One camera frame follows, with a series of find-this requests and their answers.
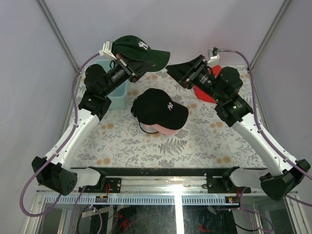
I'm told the purple cable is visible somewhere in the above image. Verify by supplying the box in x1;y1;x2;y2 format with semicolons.
218;48;312;231
19;52;103;234

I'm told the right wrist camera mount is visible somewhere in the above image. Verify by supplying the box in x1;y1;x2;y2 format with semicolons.
208;47;220;67

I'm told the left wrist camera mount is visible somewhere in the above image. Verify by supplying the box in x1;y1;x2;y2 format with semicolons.
99;40;116;60

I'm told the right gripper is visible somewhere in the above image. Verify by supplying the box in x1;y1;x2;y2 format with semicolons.
166;55;225;103

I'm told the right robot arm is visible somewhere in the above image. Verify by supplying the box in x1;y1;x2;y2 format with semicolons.
166;55;311;201

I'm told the corner aluminium post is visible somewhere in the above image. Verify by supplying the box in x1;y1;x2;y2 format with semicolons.
250;0;293;69
35;0;79;72

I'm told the dark green baseball cap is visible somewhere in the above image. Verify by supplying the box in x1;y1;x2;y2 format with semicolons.
112;35;170;72

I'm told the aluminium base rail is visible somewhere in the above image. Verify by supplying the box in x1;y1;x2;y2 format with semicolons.
36;175;299;195

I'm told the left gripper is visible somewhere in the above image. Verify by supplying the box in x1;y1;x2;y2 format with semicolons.
101;52;154;97

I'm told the red cloth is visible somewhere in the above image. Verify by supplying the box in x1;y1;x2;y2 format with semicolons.
193;65;222;104

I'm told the floral table mat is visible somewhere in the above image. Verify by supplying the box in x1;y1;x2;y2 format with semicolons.
71;70;264;168

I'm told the black wire hat stand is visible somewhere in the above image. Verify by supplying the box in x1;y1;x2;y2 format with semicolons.
139;122;159;135

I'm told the teal plastic bin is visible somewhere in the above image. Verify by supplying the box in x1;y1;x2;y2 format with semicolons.
95;59;129;110

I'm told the left corner aluminium post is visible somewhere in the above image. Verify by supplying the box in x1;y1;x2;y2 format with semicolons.
35;0;79;72

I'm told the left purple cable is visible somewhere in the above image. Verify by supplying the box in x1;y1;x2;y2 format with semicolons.
19;52;103;234

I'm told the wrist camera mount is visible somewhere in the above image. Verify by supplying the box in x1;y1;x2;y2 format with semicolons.
208;47;220;67
99;40;116;60

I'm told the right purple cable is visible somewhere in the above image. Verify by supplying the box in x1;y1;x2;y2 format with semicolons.
218;48;312;231

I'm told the pink baseball cap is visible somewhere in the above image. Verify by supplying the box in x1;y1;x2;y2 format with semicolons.
143;124;179;136

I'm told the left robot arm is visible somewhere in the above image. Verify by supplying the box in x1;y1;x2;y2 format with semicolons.
32;53;156;196

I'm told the right corner aluminium post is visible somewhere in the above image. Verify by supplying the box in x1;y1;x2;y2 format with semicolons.
250;0;293;69

